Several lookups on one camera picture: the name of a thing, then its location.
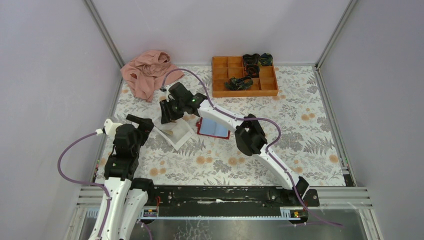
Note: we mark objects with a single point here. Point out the white plastic card box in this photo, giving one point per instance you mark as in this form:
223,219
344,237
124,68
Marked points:
182,132

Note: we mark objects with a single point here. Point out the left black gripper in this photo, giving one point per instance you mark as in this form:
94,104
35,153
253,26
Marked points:
146,125

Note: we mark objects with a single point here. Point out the orange compartment tray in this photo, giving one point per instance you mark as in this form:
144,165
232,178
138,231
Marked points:
226,67

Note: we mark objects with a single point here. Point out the green rolled belt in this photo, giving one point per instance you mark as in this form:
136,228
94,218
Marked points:
265,60

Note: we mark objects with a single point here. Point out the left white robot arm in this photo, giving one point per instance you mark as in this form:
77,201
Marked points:
124,196

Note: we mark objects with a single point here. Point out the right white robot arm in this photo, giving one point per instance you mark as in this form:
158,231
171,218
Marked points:
249,135

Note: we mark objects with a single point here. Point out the camouflage rolled belt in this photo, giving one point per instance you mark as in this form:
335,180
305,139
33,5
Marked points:
239,84

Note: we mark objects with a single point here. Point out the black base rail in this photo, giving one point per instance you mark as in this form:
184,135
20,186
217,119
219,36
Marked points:
171,201

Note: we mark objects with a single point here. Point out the black rolled belt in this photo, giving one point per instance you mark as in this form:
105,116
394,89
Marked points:
250,59

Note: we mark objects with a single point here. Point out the red card holder wallet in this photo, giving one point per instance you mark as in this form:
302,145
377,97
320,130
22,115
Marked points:
210,128

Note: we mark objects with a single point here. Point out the pink crumpled cloth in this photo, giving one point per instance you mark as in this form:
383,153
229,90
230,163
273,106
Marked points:
145,73

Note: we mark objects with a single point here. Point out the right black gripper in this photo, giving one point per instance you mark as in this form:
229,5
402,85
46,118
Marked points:
166,115

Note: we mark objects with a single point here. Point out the dark rolled belt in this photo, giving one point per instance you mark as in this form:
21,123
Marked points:
252,70

